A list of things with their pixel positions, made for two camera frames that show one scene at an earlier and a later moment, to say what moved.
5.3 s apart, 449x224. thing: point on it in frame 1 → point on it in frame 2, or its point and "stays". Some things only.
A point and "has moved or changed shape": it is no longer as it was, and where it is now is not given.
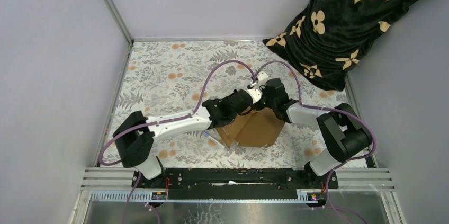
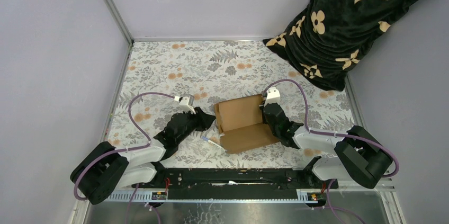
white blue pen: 207,135 has moved or changed shape
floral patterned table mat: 163,80 stays
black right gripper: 263,89 → 265,120
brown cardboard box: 258,128 stays
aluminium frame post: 109,3 stays
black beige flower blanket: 348,10 stays
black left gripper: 233,92 → 204,121
